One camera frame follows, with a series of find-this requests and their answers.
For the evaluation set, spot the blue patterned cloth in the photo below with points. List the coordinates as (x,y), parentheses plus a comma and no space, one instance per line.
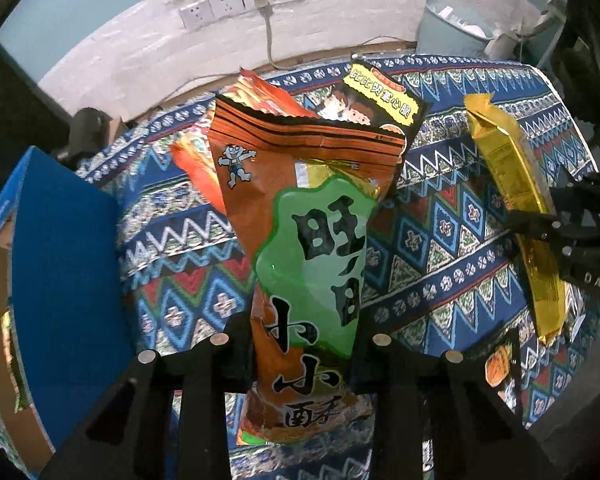
(430,240)

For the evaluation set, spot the large orange snack packet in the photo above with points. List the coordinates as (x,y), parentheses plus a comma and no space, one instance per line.
(200,160)

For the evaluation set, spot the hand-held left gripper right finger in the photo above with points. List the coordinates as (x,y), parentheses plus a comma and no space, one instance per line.
(375,365)

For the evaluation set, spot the white paper waste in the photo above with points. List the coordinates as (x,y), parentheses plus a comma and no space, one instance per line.
(467,20)

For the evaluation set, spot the black snack packet yellow label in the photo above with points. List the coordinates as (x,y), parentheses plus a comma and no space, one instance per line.
(380,95)

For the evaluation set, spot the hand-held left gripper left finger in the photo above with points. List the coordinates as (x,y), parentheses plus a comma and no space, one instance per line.
(230,360)

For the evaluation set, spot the small brown cardboard box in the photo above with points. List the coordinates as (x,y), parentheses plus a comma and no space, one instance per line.
(115,129)

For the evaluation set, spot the blue cardboard box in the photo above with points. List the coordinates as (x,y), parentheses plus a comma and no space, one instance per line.
(70,270)

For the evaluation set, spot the black round device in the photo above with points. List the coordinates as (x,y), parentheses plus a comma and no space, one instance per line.
(87,125)

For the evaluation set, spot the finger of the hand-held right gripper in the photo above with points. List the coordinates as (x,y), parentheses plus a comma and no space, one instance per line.
(535,224)
(595,192)

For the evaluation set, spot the white plastic pipe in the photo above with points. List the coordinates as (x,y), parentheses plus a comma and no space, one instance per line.
(505,42)

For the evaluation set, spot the light blue trash bin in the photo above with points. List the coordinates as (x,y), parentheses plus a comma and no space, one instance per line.
(440,35)

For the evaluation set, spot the small black snack packet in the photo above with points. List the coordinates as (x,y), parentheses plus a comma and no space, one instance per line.
(500,365)

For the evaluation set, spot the dark metal frame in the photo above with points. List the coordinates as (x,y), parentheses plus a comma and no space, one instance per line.
(580,60)

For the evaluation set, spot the long yellow snack packet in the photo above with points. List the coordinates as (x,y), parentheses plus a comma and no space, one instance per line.
(510,170)

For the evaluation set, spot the brown snack packet green label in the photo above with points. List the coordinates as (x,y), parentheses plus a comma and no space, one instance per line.
(305,240)

